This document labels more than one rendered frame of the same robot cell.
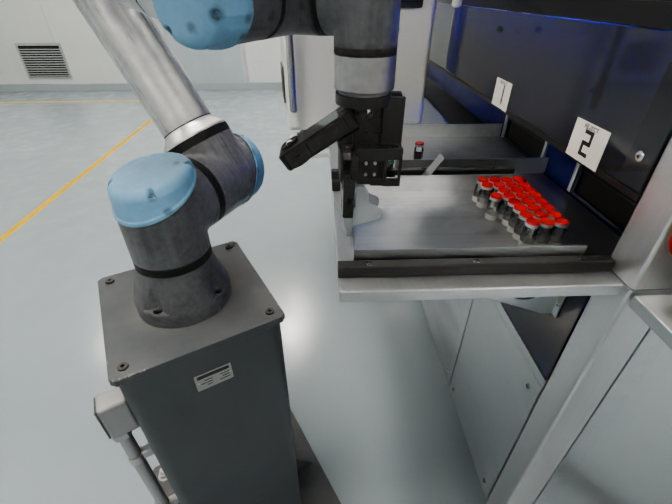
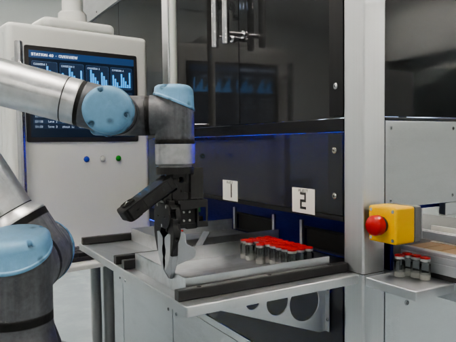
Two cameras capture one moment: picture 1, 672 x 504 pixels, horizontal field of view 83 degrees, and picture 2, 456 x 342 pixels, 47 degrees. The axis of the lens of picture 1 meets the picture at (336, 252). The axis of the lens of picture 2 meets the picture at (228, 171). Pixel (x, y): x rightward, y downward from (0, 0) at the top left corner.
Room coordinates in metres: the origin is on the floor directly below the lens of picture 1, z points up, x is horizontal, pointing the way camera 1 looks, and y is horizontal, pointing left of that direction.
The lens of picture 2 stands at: (-0.41, 0.35, 1.16)
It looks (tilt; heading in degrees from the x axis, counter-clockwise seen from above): 3 degrees down; 332
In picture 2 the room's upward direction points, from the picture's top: 1 degrees counter-clockwise
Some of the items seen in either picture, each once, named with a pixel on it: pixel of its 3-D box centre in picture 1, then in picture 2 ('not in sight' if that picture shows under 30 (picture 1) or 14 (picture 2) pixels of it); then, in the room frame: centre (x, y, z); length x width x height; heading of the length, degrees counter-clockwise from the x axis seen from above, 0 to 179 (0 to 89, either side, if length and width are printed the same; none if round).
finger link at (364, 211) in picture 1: (362, 214); (181, 254); (0.49, -0.04, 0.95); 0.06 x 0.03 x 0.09; 92
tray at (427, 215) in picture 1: (445, 214); (229, 262); (0.58, -0.19, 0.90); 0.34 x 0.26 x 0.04; 92
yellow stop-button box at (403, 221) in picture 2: not in sight; (393, 222); (0.34, -0.43, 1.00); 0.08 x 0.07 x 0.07; 92
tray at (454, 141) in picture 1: (453, 146); (203, 235); (0.93, -0.29, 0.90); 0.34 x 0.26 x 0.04; 92
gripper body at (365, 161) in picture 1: (367, 139); (179, 198); (0.51, -0.04, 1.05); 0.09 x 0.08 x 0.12; 92
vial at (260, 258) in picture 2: (493, 206); (260, 253); (0.60, -0.28, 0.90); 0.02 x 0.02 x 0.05
